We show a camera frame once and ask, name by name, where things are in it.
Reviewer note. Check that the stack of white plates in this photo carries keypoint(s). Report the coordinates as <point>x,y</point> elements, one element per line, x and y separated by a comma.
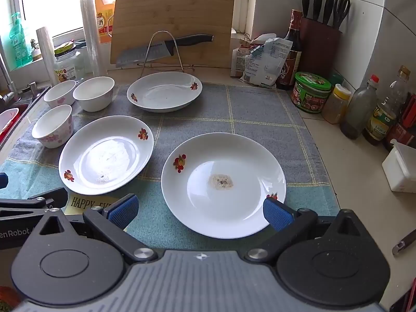
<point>107,156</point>

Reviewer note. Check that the small green capped container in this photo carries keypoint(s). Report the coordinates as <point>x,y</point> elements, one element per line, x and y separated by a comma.
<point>336,79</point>

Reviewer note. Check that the tall cling film roll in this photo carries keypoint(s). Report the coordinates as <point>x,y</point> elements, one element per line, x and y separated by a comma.
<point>92,39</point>

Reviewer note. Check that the green lidded sauce jar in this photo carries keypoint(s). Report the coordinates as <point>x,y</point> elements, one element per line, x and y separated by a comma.
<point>310,97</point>

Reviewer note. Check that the orange cooking wine jug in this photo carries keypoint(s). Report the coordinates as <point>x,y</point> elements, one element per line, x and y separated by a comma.
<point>104,9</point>

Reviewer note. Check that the red capped grey bottle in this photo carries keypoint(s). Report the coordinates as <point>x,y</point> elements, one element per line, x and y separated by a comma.
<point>357,113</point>

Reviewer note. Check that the yellow lidded spice jar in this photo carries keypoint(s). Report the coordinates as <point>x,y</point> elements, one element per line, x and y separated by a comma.
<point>334,110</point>

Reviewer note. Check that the steel sink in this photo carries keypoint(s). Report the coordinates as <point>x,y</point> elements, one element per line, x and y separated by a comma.
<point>32,94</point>

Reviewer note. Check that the grey checked dish mat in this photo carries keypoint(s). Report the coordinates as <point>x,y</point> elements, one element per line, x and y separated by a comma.
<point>260,120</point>

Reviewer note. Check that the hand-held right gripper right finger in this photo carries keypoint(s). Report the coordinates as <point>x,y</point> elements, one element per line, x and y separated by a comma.
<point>276,214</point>

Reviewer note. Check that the white fruit print plate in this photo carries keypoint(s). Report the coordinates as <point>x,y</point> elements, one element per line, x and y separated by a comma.
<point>162,92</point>
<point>224,156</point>

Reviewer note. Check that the dark soy sauce bottle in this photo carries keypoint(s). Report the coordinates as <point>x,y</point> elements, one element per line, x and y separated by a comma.
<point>292,65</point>

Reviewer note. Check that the metal faucet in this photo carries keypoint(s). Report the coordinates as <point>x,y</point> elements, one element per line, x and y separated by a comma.
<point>8,78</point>

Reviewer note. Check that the white floral bowl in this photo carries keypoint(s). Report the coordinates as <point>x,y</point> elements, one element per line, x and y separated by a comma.
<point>52,126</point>
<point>94,97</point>
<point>58,94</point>

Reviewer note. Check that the black kitchen scissors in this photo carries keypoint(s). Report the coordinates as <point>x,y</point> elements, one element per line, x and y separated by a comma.
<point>339,16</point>

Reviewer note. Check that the dark brown knife block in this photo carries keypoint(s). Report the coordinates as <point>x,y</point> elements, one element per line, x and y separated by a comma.
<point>320,48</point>

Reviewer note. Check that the window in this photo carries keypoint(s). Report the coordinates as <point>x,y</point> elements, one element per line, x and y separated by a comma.
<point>65,0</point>

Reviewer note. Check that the bamboo cutting board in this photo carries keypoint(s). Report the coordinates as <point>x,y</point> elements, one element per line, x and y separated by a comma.
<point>169,13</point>

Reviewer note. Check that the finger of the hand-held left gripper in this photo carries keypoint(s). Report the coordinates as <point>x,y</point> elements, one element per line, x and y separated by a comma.
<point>32,206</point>
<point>3,180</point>

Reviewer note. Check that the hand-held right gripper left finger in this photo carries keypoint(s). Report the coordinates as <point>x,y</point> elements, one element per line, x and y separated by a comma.
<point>123,209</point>

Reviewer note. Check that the red plastic basin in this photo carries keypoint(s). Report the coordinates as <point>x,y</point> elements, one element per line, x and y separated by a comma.
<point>8,122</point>

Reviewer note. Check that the yellow labelled oil bottle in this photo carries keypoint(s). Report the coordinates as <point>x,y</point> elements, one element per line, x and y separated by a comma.
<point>378,126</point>

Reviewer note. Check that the beige food packet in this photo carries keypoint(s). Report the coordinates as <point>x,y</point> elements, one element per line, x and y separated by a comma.
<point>239,61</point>

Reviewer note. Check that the green dish soap bottle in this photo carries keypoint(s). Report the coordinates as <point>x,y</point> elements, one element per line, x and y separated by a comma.
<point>19,45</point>

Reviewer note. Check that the glass jar green lid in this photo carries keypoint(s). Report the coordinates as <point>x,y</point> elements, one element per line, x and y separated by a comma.
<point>70,65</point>

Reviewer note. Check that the white plastic container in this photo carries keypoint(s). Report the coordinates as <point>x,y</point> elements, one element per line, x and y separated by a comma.
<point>399,172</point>

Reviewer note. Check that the dark red bottle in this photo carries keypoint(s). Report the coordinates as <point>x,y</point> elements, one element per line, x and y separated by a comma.
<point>401,130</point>

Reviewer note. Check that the short cling film roll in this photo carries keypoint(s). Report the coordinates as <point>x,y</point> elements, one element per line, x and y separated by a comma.
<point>47,55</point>

